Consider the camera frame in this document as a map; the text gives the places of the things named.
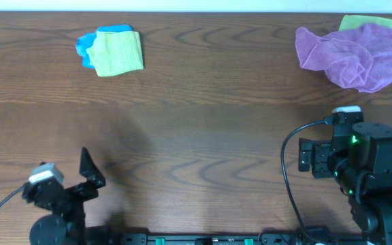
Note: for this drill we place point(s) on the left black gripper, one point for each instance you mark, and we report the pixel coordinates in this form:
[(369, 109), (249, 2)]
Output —
[(91, 170)]

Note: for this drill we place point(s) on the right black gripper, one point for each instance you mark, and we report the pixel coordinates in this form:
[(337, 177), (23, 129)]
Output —
[(317, 151)]

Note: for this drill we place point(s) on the green microfiber cloth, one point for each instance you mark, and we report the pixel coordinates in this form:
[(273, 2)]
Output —
[(113, 53)]

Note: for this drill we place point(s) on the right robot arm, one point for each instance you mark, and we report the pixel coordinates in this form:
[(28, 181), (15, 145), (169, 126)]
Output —
[(359, 158)]

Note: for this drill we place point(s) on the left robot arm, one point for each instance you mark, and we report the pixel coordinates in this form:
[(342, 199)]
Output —
[(66, 223)]

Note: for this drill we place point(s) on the purple crumpled cloth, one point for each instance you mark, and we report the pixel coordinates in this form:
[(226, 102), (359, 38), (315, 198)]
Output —
[(357, 58)]

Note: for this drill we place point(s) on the blue folded cloth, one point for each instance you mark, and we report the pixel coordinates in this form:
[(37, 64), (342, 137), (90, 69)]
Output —
[(86, 41)]

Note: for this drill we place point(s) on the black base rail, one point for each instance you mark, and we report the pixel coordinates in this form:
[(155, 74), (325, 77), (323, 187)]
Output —
[(108, 235)]

